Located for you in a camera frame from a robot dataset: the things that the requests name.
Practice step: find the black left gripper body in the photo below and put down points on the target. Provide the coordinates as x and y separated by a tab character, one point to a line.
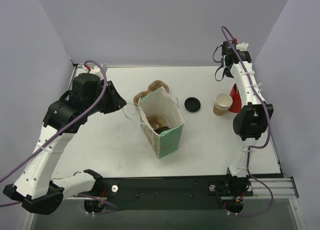
110	95

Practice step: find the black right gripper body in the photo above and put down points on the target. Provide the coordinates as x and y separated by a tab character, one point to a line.
225	49

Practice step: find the single brown pulp carrier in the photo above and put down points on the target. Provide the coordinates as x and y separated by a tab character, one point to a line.
156	121

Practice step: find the green paper takeout bag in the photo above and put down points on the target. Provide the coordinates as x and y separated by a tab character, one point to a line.
161	103

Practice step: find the black plastic cup lid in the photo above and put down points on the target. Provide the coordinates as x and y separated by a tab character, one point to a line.
162	129

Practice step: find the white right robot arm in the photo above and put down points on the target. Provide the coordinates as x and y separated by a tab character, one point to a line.
253	119

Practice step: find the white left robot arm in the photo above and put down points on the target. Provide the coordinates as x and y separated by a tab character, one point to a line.
35	189

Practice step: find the white wrapped straws bundle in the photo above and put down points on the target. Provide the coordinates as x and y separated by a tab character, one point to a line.
259	87

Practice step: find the stack of paper cups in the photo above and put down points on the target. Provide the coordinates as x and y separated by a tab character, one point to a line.
222	104

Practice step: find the red straw holder cup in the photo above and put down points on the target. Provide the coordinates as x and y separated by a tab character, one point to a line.
236	100

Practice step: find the brown pulp cup carrier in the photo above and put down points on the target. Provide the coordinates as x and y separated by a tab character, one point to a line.
157	84

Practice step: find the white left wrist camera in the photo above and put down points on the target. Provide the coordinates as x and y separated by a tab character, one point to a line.
93	70

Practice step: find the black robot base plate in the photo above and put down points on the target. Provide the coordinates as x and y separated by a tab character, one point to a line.
207	192

